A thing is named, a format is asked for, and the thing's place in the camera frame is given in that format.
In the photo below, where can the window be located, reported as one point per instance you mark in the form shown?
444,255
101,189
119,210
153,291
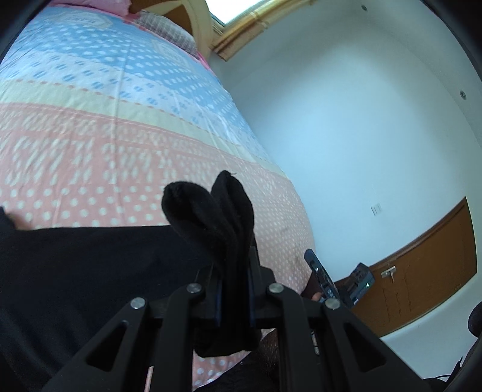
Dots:
237,9

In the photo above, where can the brown wooden door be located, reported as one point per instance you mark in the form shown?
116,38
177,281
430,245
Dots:
425,271

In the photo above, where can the yellow curtain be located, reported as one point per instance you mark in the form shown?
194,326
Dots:
256,26

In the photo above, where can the grey patterned pillow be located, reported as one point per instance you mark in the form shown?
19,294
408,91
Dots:
169,32

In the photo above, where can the pink blue dotted quilt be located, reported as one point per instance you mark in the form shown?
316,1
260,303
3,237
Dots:
113,150

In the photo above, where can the cream wooden headboard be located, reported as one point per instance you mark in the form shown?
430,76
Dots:
195,22

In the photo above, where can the black round object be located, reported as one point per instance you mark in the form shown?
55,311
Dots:
475,320

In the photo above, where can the pink pillow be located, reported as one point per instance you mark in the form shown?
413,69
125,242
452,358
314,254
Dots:
94,5

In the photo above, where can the black pants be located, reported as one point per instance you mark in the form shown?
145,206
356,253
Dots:
75,282

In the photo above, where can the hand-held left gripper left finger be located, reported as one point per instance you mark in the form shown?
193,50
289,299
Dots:
217,305

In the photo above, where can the person's right hand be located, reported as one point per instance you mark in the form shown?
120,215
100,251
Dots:
313,292

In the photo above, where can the metal door latch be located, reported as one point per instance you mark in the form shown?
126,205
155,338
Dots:
388,272

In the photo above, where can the white wall switch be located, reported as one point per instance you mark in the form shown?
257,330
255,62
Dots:
375,208

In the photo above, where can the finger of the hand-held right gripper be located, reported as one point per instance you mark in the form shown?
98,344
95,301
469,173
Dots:
320,269

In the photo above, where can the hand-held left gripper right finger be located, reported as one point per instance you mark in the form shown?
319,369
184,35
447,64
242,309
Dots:
253,296

